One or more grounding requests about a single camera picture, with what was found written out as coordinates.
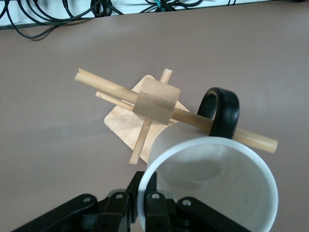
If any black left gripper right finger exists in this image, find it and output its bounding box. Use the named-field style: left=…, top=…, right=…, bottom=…
left=144, top=170, right=245, bottom=232

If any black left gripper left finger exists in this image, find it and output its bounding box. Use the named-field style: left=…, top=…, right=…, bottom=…
left=12, top=171, right=145, bottom=232

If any white smiley cup black handle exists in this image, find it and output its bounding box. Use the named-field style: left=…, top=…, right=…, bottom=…
left=136, top=87, right=279, bottom=232

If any wooden cup rack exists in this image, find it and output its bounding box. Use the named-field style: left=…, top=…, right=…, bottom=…
left=74, top=68, right=279, bottom=165

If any black floor cable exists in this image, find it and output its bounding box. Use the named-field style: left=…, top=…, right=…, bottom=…
left=89, top=0, right=136, bottom=18
left=0, top=0, right=97, bottom=41
left=144, top=0, right=239, bottom=13

